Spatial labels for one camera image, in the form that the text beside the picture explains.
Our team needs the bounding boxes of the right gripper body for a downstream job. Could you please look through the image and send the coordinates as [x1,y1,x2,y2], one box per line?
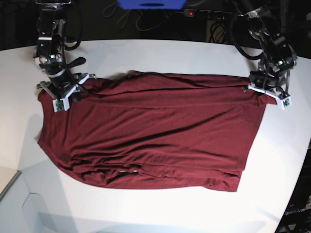
[36,73,97,103]

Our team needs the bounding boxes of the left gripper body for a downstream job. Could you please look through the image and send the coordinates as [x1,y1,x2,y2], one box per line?
[243,70,292,102]

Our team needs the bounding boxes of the maroon t-shirt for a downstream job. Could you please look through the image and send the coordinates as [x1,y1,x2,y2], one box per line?
[38,72,275,192]

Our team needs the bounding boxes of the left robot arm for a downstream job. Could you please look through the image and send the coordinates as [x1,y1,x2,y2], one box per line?
[228,0,297,109]

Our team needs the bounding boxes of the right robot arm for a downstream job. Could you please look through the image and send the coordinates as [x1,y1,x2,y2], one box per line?
[33,0,88,101]

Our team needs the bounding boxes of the black power strip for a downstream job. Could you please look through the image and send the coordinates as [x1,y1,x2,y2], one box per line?
[182,9,234,20]

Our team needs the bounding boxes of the blue box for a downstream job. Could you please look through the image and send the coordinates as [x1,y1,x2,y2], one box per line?
[117,0,186,10]

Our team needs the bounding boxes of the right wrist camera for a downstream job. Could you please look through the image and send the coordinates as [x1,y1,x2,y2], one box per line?
[52,98,70,113]

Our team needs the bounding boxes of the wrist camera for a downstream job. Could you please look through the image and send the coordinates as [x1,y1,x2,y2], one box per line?
[52,98,70,113]
[276,96,292,110]

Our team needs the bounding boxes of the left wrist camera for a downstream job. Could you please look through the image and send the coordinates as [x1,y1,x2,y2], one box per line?
[276,96,292,110]

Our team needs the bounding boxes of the black cables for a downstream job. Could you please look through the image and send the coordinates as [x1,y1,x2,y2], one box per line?
[103,4,171,32]

